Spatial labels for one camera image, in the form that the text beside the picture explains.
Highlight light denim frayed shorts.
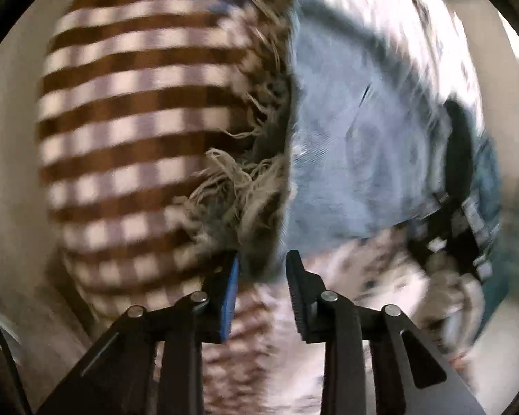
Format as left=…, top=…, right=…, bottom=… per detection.
left=184, top=0, right=499, bottom=280

